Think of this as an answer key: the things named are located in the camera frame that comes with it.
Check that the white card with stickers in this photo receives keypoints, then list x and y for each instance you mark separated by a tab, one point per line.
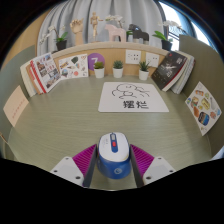
73	66

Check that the wooden artist mannequin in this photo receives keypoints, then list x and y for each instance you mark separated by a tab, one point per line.
95	23

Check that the beige paper sheet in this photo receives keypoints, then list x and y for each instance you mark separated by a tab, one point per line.
15	106

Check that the food sticker sheet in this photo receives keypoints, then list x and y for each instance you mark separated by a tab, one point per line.
203	108

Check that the dark grey horse figurine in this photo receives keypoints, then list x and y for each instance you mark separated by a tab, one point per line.
140	35

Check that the stack of leaning white books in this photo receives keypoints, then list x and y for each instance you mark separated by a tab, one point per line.
26	80

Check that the light wooden desk ledge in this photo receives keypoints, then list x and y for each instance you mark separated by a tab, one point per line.
113	51

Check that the white mouse pad with drawing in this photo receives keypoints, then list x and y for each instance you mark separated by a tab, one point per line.
110	103

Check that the wooden hand model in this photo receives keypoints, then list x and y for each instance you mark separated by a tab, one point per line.
78	33

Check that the black cover book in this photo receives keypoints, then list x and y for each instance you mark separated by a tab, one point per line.
168	70

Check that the round purple sticker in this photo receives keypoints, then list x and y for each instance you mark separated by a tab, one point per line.
93	57

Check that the window with dark frame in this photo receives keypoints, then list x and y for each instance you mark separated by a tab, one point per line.
173	16

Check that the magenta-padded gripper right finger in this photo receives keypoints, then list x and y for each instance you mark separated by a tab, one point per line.
159	169

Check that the blue and white computer mouse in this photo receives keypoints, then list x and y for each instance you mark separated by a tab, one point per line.
113	166

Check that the white orchid in black pot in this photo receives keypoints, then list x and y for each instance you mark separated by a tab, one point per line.
61	45
166	45
115	18

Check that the grey curtain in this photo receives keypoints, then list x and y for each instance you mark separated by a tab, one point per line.
133	13

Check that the pink horse figurine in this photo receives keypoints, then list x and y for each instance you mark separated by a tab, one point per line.
115	32

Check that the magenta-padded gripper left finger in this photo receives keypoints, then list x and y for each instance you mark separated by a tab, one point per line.
66	170

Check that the white wall socket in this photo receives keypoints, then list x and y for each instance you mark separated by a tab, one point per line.
152	60
133	56

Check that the magazine with photo cover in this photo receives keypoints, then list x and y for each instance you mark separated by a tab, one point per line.
46	71

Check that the small succulent in white pot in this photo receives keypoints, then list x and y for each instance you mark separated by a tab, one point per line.
117	72
99	72
143	75

